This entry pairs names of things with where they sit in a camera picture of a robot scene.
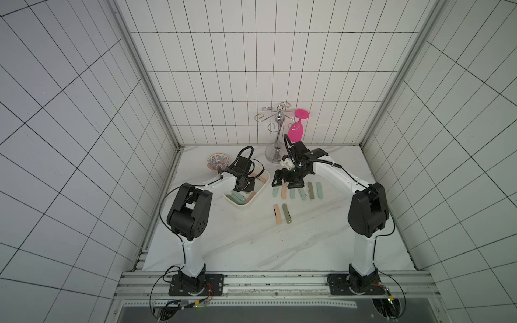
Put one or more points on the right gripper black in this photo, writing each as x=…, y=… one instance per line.
x=293, y=177

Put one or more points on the chrome cup holder stand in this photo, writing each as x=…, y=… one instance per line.
x=279, y=119

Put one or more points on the small patterned dish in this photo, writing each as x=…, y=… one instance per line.
x=218, y=161

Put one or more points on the peach folding fruit knife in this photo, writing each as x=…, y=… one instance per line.
x=284, y=191
x=277, y=212

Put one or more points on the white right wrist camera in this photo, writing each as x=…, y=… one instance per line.
x=287, y=163

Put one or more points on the white plastic storage box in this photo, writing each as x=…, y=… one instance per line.
x=258, y=186

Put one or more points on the peach knife lower in box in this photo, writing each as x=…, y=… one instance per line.
x=251, y=196

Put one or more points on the aluminium mounting rail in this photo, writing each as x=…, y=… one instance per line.
x=154, y=287

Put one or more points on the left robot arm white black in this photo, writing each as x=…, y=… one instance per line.
x=187, y=208

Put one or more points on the olive green folding fruit knife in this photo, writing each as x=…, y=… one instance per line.
x=311, y=191

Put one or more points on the pink plastic wine glass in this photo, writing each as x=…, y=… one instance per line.
x=296, y=130

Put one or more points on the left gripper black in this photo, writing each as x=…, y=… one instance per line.
x=250, y=188

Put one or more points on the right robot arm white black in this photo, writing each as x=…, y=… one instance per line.
x=368, y=213

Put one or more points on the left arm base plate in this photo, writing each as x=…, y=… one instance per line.
x=196, y=284

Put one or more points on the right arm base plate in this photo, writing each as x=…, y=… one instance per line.
x=353, y=285

